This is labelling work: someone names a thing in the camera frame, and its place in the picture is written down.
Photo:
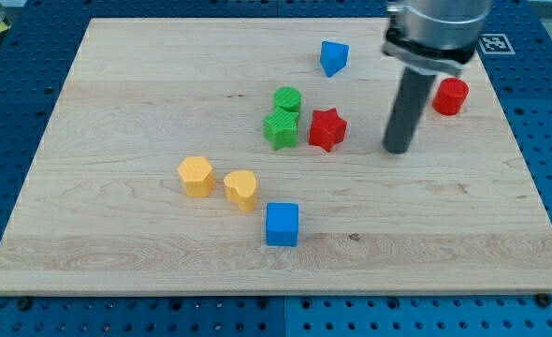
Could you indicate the wooden board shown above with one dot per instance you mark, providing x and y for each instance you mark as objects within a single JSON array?
[{"x": 102, "y": 211}]

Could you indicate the white fiducial marker tag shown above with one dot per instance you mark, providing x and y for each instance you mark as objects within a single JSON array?
[{"x": 495, "y": 44}]

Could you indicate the green star block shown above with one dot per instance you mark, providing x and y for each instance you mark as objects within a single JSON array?
[{"x": 280, "y": 129}]

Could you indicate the red star block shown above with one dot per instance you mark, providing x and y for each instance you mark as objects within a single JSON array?
[{"x": 327, "y": 129}]

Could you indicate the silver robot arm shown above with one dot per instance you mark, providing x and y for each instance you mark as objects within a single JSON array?
[{"x": 430, "y": 37}]

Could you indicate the red cylinder block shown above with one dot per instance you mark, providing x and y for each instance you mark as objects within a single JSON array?
[{"x": 450, "y": 96}]

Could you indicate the yellow heart block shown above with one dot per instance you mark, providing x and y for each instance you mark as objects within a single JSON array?
[{"x": 241, "y": 189}]

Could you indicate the yellow hexagon block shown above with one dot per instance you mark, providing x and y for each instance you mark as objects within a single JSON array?
[{"x": 197, "y": 176}]

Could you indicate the blue cube block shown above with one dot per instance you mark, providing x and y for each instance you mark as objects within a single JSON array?
[{"x": 282, "y": 224}]

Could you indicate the green cylinder block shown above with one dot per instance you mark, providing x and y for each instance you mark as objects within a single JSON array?
[{"x": 288, "y": 99}]

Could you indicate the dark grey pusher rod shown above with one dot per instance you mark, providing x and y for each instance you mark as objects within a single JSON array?
[{"x": 410, "y": 100}]

